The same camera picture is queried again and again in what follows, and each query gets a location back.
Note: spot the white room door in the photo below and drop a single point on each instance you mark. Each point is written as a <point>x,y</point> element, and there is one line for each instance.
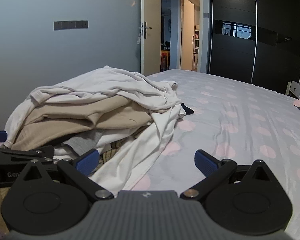
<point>151,55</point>

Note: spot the grey garment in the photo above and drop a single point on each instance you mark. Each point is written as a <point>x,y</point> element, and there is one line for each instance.
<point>86,140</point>

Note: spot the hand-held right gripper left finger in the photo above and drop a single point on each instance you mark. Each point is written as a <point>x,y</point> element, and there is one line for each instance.
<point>88,162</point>

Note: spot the grey wall switch panel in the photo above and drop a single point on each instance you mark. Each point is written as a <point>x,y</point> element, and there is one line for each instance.
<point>70,25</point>

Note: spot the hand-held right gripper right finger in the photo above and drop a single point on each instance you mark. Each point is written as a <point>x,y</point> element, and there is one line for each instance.
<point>204,163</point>

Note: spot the white crumpled garment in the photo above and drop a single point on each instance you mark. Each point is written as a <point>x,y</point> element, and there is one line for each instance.
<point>145,150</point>

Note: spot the dark navy garment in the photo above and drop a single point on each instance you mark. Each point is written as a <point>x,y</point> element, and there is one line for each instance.
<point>187,110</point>

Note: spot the orange stool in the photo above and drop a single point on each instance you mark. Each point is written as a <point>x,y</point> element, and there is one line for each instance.
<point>164,57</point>

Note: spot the white nightstand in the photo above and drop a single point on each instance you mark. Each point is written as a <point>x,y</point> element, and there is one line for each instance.
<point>296,88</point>

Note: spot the small white wall switch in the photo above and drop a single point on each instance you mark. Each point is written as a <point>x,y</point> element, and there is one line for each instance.
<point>206,15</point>

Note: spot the black sliding wardrobe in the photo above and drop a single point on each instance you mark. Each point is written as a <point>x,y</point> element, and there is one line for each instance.
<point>232,62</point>

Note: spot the white hallway door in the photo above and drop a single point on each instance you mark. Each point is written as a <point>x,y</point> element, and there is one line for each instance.
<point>187,35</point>

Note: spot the beige garment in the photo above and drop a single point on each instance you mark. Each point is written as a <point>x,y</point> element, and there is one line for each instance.
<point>65,120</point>

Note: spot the white long-sleeved shirt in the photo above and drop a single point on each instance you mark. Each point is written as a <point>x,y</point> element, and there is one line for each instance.
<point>110,82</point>

